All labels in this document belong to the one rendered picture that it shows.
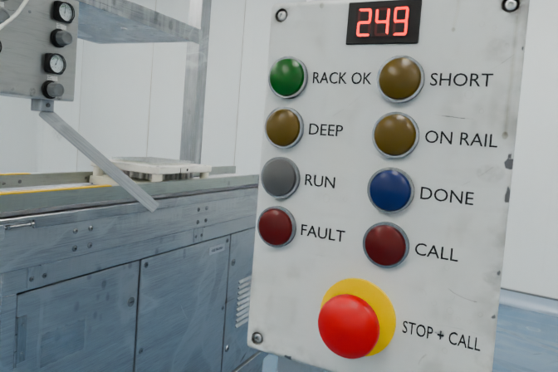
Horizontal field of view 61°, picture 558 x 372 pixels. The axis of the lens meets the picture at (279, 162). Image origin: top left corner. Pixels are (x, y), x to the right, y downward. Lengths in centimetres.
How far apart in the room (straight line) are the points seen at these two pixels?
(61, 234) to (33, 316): 18
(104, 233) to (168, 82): 412
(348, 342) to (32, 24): 79
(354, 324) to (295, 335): 7
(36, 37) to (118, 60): 486
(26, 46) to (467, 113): 78
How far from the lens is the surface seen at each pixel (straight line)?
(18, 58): 93
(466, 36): 32
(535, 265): 374
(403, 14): 33
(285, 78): 34
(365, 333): 31
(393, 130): 31
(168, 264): 142
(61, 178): 139
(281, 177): 34
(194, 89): 184
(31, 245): 103
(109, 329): 131
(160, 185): 125
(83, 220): 109
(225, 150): 463
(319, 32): 35
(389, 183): 31
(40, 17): 97
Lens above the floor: 103
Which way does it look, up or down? 3 degrees down
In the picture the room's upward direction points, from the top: 4 degrees clockwise
